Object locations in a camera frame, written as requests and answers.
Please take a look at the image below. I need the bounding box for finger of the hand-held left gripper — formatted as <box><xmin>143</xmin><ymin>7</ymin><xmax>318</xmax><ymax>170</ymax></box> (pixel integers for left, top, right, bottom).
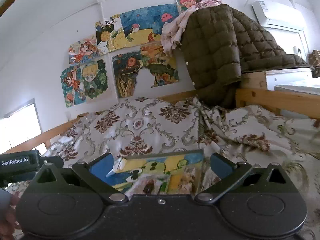
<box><xmin>40</xmin><ymin>156</ymin><xmax>64</xmax><ymax>170</ymax></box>

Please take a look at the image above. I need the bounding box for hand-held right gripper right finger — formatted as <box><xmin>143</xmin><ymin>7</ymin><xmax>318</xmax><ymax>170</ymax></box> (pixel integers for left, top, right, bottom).
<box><xmin>195</xmin><ymin>152</ymin><xmax>288</xmax><ymax>204</ymax></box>

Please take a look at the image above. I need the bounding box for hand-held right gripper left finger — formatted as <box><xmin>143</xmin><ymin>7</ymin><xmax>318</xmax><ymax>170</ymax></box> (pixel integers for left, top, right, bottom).
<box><xmin>30</xmin><ymin>152</ymin><xmax>129</xmax><ymax>204</ymax></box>

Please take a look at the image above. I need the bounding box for clear packet of nuts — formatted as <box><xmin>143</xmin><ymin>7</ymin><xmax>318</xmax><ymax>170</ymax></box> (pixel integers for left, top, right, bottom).
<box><xmin>175</xmin><ymin>167</ymin><xmax>200</xmax><ymax>194</ymax></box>

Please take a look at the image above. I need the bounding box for white pink snack packet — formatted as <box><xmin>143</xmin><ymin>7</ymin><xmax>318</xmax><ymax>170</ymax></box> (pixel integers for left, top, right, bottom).
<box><xmin>125</xmin><ymin>172</ymin><xmax>173</xmax><ymax>195</ymax></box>

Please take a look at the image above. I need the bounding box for grey tray with cartoon print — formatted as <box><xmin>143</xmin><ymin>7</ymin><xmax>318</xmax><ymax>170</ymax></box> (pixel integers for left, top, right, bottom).
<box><xmin>110</xmin><ymin>149</ymin><xmax>204</xmax><ymax>195</ymax></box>

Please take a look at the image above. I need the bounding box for person's left hand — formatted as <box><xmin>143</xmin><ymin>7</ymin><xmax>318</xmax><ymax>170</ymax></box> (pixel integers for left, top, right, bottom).
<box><xmin>0</xmin><ymin>188</ymin><xmax>22</xmax><ymax>240</ymax></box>

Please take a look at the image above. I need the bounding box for window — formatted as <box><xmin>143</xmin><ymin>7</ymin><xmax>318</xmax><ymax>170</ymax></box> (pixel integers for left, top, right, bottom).
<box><xmin>0</xmin><ymin>99</ymin><xmax>44</xmax><ymax>155</ymax></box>

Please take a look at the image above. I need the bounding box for floral printed blanket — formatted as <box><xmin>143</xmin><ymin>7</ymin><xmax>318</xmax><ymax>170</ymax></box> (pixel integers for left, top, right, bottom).
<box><xmin>7</xmin><ymin>96</ymin><xmax>320</xmax><ymax>240</ymax></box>

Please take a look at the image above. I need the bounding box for white cabinet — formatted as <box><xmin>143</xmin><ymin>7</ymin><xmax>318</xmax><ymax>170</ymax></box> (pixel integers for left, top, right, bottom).
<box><xmin>265</xmin><ymin>69</ymin><xmax>320</xmax><ymax>95</ymax></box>

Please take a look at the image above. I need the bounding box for olive quilted jacket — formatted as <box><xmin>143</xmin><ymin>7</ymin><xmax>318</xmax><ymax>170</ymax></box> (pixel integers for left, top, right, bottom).
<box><xmin>180</xmin><ymin>4</ymin><xmax>313</xmax><ymax>108</ymax></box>

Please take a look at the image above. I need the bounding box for pink floral cloth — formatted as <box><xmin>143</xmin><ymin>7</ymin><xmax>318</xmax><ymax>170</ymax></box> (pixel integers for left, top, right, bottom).
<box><xmin>160</xmin><ymin>0</ymin><xmax>223</xmax><ymax>53</ymax></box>

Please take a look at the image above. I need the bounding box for white air conditioner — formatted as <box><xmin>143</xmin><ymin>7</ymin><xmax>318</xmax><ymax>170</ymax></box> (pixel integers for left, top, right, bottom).
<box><xmin>251</xmin><ymin>0</ymin><xmax>307</xmax><ymax>30</ymax></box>

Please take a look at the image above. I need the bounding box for wooden bed frame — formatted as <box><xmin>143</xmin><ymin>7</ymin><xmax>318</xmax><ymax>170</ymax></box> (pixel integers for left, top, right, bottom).
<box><xmin>0</xmin><ymin>71</ymin><xmax>320</xmax><ymax>155</ymax></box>

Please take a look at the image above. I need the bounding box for cartoon children wall poster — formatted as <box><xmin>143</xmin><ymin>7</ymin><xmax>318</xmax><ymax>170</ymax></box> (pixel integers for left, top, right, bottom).
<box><xmin>60</xmin><ymin>59</ymin><xmax>114</xmax><ymax>108</ymax></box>

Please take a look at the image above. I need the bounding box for orange brown wall poster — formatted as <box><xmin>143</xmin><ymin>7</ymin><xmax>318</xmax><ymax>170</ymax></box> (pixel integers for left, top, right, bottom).
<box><xmin>111</xmin><ymin>44</ymin><xmax>180</xmax><ymax>98</ymax></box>

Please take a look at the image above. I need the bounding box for red haired girl wall poster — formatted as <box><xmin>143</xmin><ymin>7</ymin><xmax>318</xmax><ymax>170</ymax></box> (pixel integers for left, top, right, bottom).
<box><xmin>68</xmin><ymin>36</ymin><xmax>100</xmax><ymax>65</ymax></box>

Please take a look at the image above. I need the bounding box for black yellow wall poster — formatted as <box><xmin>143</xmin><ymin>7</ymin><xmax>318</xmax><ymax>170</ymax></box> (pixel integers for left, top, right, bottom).
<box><xmin>95</xmin><ymin>14</ymin><xmax>125</xmax><ymax>55</ymax></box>

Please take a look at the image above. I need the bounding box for blue sea wall poster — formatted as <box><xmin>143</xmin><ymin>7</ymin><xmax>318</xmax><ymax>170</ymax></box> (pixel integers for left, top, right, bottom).
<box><xmin>120</xmin><ymin>4</ymin><xmax>180</xmax><ymax>49</ymax></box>

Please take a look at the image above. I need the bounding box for white wall conduit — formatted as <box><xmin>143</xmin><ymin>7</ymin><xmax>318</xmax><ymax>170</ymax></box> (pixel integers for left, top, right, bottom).
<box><xmin>50</xmin><ymin>0</ymin><xmax>175</xmax><ymax>30</ymax></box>

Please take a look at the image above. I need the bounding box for red haired figure wall poster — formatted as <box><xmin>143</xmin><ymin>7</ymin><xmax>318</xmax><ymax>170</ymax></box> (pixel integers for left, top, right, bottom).
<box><xmin>174</xmin><ymin>0</ymin><xmax>203</xmax><ymax>14</ymax></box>

